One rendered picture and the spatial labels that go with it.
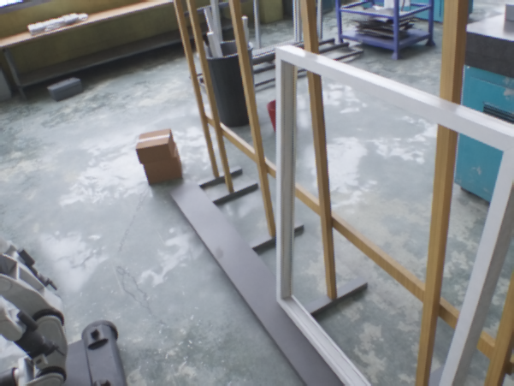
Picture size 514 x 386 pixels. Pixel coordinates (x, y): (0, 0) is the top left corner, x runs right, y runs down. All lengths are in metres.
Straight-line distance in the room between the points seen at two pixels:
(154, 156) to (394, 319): 2.42
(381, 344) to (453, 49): 1.65
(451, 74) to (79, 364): 2.17
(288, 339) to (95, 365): 0.99
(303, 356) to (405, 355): 0.52
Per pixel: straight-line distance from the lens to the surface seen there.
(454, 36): 1.30
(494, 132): 1.20
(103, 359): 2.52
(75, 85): 7.26
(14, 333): 1.94
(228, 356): 2.54
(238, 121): 4.80
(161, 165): 4.04
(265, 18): 9.11
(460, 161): 3.45
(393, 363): 2.45
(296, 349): 2.44
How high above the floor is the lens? 2.00
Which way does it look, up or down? 32 degrees down
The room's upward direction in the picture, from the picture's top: 10 degrees counter-clockwise
